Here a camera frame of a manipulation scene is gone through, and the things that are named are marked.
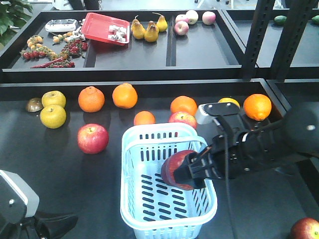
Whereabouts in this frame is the white handheld device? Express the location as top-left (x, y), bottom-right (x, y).
top-left (45, 18), bottom-right (79, 33)

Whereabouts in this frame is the yellow apple rear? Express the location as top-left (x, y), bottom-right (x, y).
top-left (41, 90), bottom-right (66, 108)

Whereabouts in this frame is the red apple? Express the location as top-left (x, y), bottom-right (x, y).
top-left (77, 123), bottom-right (109, 154)
top-left (160, 150), bottom-right (195, 191)
top-left (290, 218), bottom-right (319, 239)
top-left (168, 112), bottom-right (197, 129)

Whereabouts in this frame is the red plastic tray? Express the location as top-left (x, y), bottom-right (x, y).
top-left (81, 12), bottom-right (130, 46)

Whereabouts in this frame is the orange behind centre apple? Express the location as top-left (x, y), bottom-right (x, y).
top-left (170, 96), bottom-right (197, 116)

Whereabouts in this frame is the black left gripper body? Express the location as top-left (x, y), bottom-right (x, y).
top-left (0, 218), bottom-right (47, 239)

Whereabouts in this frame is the yellow orange right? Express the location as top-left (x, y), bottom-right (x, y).
top-left (218, 98), bottom-right (240, 108)

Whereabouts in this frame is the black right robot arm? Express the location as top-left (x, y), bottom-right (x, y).
top-left (173, 102), bottom-right (319, 189)

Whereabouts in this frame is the black upright rack post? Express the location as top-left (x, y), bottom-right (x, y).
top-left (241, 0), bottom-right (319, 82)

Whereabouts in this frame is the orange back middle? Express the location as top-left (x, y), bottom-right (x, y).
top-left (112, 83), bottom-right (138, 109)

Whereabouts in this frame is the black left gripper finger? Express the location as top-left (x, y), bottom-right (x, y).
top-left (34, 214), bottom-right (78, 239)

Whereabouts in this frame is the orange back left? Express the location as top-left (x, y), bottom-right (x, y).
top-left (78, 86), bottom-right (105, 113)

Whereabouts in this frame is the yellow apple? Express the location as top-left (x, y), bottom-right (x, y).
top-left (41, 90), bottom-right (66, 108)
top-left (40, 105), bottom-right (67, 129)

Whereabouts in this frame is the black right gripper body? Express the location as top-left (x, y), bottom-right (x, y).
top-left (204, 117), bottom-right (277, 179)

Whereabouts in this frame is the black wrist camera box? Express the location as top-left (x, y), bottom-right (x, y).
top-left (0, 170), bottom-right (39, 224)

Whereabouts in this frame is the yellow apple front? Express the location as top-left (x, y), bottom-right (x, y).
top-left (40, 105), bottom-right (67, 129)

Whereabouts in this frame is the brown half fruit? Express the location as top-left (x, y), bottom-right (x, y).
top-left (25, 98), bottom-right (43, 113)

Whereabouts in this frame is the large orange far right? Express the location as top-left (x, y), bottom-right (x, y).
top-left (243, 94), bottom-right (272, 121)

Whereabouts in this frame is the black wooden fruit display table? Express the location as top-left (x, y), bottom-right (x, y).
top-left (0, 78), bottom-right (319, 239)

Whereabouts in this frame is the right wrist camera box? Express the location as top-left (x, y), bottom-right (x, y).
top-left (195, 102), bottom-right (240, 124)

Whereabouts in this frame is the small orange centre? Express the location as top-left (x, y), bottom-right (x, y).
top-left (133, 111), bottom-right (156, 125)

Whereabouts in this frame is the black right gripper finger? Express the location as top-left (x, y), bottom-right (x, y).
top-left (173, 151), bottom-right (222, 189)

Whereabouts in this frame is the light blue plastic basket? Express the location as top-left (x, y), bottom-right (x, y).
top-left (120, 122), bottom-right (217, 239)

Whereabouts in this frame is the black rear display table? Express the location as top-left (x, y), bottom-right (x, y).
top-left (0, 9), bottom-right (319, 83)

